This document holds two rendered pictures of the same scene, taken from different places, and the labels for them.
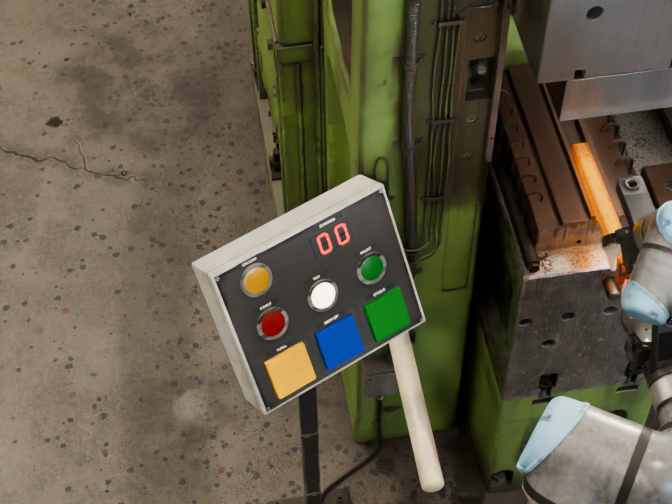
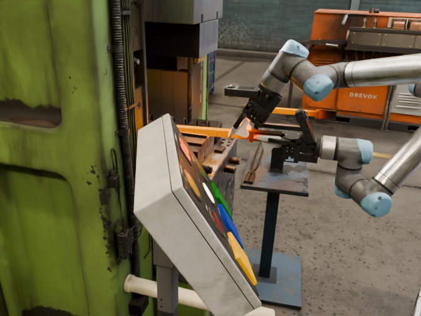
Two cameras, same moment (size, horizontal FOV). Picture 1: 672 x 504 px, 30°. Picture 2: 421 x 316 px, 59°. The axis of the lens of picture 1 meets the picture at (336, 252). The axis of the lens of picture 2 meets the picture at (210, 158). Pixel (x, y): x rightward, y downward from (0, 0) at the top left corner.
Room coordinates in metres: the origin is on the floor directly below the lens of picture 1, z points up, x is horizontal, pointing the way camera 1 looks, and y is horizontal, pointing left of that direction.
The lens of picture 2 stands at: (0.96, 0.61, 1.45)
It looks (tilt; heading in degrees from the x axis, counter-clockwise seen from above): 24 degrees down; 294
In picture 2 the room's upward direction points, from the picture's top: 2 degrees clockwise
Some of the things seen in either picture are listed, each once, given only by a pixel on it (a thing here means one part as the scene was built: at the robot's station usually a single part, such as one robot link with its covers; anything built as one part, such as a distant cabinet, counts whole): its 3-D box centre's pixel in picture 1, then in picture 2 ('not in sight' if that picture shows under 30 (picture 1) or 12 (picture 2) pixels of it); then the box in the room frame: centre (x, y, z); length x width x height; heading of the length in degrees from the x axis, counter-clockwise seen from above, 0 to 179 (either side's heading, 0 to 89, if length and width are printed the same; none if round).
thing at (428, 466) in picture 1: (411, 391); (199, 300); (1.31, -0.15, 0.62); 0.44 x 0.05 x 0.05; 8
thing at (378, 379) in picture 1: (382, 373); not in sight; (1.51, -0.10, 0.36); 0.09 x 0.07 x 0.12; 98
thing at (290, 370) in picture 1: (289, 369); (239, 259); (1.13, 0.08, 1.01); 0.07 x 0.05 x 0.07; 123
